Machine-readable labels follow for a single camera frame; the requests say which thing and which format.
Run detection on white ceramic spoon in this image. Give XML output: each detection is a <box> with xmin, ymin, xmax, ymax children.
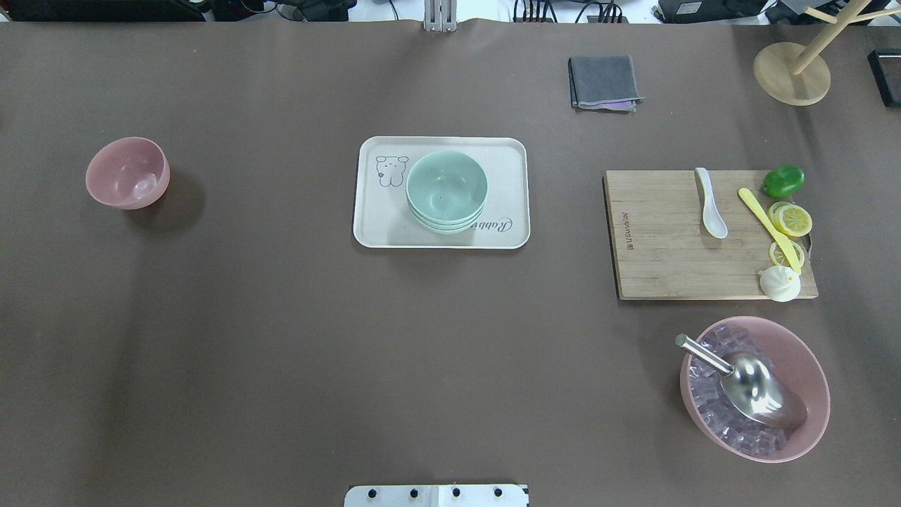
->
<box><xmin>695</xmin><ymin>167</ymin><xmax>729</xmax><ymax>239</ymax></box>

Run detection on small pink bowl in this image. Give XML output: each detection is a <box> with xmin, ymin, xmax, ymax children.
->
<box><xmin>86</xmin><ymin>136</ymin><xmax>171</xmax><ymax>211</ymax></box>

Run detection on lower green bowls stack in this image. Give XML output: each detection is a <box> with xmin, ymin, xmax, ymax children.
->
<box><xmin>408</xmin><ymin>206</ymin><xmax>484</xmax><ymax>234</ymax></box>

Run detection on top green bowl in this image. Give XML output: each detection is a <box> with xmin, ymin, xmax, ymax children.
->
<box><xmin>406</xmin><ymin>150</ymin><xmax>489</xmax><ymax>225</ymax></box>

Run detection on large pink bowl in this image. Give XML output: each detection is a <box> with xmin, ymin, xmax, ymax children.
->
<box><xmin>679</xmin><ymin>315</ymin><xmax>831</xmax><ymax>464</ymax></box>

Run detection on cream rabbit tray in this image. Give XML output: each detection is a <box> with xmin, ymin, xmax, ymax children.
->
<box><xmin>352</xmin><ymin>136</ymin><xmax>531</xmax><ymax>249</ymax></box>

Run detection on bamboo cutting board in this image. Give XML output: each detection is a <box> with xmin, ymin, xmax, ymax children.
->
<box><xmin>603</xmin><ymin>170</ymin><xmax>819</xmax><ymax>301</ymax></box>

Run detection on gray folded cloth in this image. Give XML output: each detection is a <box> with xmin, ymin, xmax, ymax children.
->
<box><xmin>567</xmin><ymin>55</ymin><xmax>643</xmax><ymax>112</ymax></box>

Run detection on lower lemon slice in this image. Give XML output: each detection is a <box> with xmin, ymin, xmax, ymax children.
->
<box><xmin>768</xmin><ymin>242</ymin><xmax>807</xmax><ymax>269</ymax></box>

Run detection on lemon slice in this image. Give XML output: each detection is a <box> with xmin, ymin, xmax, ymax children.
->
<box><xmin>768</xmin><ymin>201</ymin><xmax>813</xmax><ymax>237</ymax></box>
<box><xmin>768</xmin><ymin>242</ymin><xmax>807</xmax><ymax>269</ymax></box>

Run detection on metal ice scoop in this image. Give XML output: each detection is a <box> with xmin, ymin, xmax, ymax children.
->
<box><xmin>675</xmin><ymin>334</ymin><xmax>808</xmax><ymax>430</ymax></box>

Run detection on white steamed bun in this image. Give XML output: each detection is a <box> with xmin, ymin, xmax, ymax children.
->
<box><xmin>757</xmin><ymin>265</ymin><xmax>802</xmax><ymax>302</ymax></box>

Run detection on yellow plastic knife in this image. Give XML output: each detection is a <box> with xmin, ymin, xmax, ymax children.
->
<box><xmin>738</xmin><ymin>187</ymin><xmax>802</xmax><ymax>274</ymax></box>

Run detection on green lime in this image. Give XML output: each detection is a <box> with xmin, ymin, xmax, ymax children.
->
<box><xmin>762</xmin><ymin>164</ymin><xmax>805</xmax><ymax>199</ymax></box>

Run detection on upper lemon slice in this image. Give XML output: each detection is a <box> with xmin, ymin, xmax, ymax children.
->
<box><xmin>768</xmin><ymin>201</ymin><xmax>813</xmax><ymax>237</ymax></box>

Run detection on clear ice cubes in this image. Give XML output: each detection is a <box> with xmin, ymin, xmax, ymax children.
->
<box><xmin>688</xmin><ymin>324</ymin><xmax>792</xmax><ymax>458</ymax></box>

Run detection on wooden mug stand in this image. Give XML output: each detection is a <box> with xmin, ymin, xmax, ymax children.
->
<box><xmin>753</xmin><ymin>1</ymin><xmax>900</xmax><ymax>106</ymax></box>

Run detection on black box at edge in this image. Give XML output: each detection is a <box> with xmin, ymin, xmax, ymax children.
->
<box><xmin>868</xmin><ymin>49</ymin><xmax>900</xmax><ymax>107</ymax></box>

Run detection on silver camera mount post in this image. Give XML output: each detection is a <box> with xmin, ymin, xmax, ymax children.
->
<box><xmin>424</xmin><ymin>0</ymin><xmax>458</xmax><ymax>32</ymax></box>

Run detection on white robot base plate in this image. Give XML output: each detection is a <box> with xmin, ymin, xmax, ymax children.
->
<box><xmin>344</xmin><ymin>484</ymin><xmax>530</xmax><ymax>506</ymax></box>

